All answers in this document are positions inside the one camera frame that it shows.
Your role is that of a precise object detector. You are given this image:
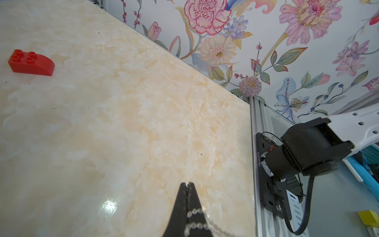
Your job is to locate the red toy brick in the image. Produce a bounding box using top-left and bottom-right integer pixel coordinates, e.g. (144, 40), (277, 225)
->
(8, 49), (55, 76)

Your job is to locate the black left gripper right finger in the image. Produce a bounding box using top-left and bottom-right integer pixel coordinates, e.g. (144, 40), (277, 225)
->
(186, 182), (213, 237)

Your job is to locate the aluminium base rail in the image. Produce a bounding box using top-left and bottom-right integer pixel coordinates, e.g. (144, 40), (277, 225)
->
(249, 97), (303, 237)

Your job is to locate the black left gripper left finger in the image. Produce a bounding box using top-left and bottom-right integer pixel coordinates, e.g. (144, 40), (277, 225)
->
(162, 183), (188, 237)

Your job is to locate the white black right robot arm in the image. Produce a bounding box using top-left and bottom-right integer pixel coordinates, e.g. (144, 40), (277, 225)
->
(260, 104), (379, 180)

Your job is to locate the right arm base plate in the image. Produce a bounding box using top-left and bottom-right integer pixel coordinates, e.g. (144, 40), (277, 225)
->
(256, 133), (305, 220)

